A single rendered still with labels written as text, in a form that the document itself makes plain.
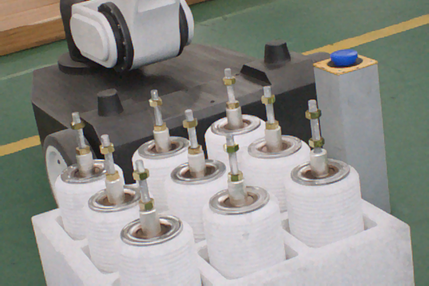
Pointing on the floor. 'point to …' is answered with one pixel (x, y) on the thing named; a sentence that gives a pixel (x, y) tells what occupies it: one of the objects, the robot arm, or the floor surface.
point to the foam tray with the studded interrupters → (398, 276)
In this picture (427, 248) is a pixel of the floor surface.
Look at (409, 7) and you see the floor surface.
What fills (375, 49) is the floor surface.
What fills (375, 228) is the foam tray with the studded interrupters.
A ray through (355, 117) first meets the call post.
